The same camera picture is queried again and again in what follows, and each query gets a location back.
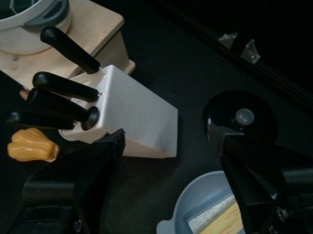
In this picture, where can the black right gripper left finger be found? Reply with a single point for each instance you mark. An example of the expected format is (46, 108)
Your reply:
(61, 189)

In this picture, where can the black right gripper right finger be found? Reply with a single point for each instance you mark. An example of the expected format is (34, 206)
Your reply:
(257, 182)

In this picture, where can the pale toy bowl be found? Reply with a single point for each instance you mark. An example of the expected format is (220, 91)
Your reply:
(200, 195)

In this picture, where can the yellow toy bell pepper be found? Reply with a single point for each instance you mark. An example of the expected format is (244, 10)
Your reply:
(31, 146)

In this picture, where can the black lid with grey knob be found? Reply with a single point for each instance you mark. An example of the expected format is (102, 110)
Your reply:
(244, 117)

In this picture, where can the white knife block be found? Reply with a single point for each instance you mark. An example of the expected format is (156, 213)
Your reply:
(134, 115)

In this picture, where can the black table frame rail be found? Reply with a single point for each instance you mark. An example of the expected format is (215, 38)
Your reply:
(261, 73)

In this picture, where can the metal corner bracket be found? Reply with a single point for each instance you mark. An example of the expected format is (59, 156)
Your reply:
(251, 51)
(228, 38)

